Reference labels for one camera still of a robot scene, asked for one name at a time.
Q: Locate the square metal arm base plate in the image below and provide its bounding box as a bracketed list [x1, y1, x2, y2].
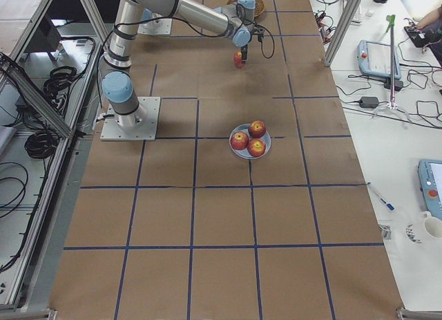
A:
[100, 97, 161, 141]

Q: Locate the woven wicker basket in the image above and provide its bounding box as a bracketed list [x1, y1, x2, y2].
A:
[226, 0, 265, 18]

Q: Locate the aluminium frame post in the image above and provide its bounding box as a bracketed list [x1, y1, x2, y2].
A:
[323, 0, 362, 67]

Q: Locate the white mug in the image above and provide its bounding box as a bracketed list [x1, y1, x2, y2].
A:
[419, 211, 442, 238]

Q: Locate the black power adapter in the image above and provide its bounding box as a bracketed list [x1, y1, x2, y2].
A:
[358, 96, 380, 109]

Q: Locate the light blue plate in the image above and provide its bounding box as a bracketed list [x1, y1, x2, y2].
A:
[229, 124, 271, 160]

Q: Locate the red yellow apple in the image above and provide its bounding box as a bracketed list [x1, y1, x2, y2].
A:
[233, 51, 244, 68]

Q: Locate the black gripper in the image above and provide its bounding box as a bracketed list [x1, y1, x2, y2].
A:
[240, 22, 257, 62]

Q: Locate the red apple on plate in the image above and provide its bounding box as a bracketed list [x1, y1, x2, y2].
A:
[230, 131, 249, 151]
[247, 138, 267, 158]
[248, 120, 267, 138]

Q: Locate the brown paper table cover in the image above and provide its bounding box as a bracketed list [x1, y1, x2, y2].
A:
[49, 0, 401, 319]

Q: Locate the blue teach pendant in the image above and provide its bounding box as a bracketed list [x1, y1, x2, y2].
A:
[418, 159, 441, 219]
[357, 40, 392, 78]

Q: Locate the blue white pen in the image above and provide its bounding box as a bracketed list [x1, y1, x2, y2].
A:
[367, 182, 395, 211]

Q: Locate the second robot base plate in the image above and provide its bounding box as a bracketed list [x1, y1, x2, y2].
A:
[137, 14, 172, 36]

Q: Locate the pink reacher grabber tool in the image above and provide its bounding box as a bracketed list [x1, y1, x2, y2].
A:
[374, 14, 398, 116]

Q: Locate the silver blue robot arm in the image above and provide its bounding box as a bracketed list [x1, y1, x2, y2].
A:
[98, 0, 258, 126]

